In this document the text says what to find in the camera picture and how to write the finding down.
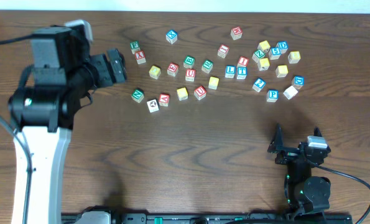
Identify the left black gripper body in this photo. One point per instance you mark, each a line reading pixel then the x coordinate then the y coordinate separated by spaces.
pixel 116 65

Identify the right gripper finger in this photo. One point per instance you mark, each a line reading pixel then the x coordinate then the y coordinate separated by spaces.
pixel 317 132
pixel 276 144

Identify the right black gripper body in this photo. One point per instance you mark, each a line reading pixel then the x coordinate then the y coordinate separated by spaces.
pixel 290 149

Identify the green N block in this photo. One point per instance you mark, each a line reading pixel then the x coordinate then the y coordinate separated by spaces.
pixel 138 95

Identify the red E block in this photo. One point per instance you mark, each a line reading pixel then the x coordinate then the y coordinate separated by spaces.
pixel 172 69

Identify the red u block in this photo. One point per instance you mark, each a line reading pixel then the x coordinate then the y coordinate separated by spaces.
pixel 190 75
pixel 200 92

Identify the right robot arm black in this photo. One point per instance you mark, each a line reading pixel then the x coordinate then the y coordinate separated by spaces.
pixel 305 193

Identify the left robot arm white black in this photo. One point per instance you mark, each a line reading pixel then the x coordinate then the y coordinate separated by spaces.
pixel 43 108

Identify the red Y block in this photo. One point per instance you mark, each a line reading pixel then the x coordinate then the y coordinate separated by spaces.
pixel 140 57

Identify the green F block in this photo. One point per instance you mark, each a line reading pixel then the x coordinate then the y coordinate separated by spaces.
pixel 135 47

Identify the yellow block left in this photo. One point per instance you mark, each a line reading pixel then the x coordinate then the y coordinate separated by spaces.
pixel 155 72

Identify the plain wood block red 3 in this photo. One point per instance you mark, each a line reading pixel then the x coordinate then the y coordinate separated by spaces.
pixel 290 92

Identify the blue P block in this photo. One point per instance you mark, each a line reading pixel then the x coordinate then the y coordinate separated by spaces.
pixel 272 96

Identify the blue D block lower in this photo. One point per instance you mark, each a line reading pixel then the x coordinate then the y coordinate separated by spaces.
pixel 298 82

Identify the blue d block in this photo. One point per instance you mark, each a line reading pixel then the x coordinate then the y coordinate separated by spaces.
pixel 282 46
pixel 298 82

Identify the white picture block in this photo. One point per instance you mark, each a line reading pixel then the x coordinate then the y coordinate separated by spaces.
pixel 153 105

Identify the red A block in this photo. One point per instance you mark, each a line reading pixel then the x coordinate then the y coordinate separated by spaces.
pixel 164 99

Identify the blue 2 block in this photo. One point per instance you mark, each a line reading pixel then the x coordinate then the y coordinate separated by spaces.
pixel 258 85

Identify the yellow S block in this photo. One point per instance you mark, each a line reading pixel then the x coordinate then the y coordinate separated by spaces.
pixel 281 71

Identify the blue X block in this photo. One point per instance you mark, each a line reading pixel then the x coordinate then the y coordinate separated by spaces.
pixel 171 36

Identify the yellow block lower middle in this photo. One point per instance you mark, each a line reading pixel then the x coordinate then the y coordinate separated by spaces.
pixel 182 93

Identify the yellow 8 block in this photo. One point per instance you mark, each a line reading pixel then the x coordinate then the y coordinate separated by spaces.
pixel 294 57

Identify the blue T block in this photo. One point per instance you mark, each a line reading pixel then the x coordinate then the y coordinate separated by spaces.
pixel 241 73

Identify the yellow block hammer picture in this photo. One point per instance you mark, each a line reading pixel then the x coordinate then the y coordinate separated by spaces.
pixel 263 64

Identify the green B block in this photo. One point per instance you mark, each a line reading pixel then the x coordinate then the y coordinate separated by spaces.
pixel 189 62

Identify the blue L block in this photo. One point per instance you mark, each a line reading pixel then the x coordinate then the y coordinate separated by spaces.
pixel 230 71

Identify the yellow O block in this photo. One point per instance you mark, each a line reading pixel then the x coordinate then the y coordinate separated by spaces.
pixel 213 83

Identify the blue 5 block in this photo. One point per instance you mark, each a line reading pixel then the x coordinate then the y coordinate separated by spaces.
pixel 274 53

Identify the red I block lower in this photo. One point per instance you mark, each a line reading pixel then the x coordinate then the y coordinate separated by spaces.
pixel 243 62

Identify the red i block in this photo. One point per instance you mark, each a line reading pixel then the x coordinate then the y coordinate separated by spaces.
pixel 243 62
pixel 223 51

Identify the green Z block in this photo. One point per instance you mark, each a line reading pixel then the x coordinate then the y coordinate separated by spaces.
pixel 257 55

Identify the blue D block upper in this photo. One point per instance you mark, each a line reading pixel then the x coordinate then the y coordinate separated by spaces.
pixel 282 46

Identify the green R block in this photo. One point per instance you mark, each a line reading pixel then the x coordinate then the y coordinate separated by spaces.
pixel 207 66

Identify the yellow block top cluster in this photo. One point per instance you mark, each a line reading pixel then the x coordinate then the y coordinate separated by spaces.
pixel 264 46

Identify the red I block upper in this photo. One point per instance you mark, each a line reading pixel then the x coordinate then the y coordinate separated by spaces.
pixel 223 51

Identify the red H block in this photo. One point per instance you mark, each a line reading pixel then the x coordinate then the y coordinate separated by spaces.
pixel 236 33

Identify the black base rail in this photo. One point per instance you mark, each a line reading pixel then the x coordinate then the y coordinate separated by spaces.
pixel 109 215

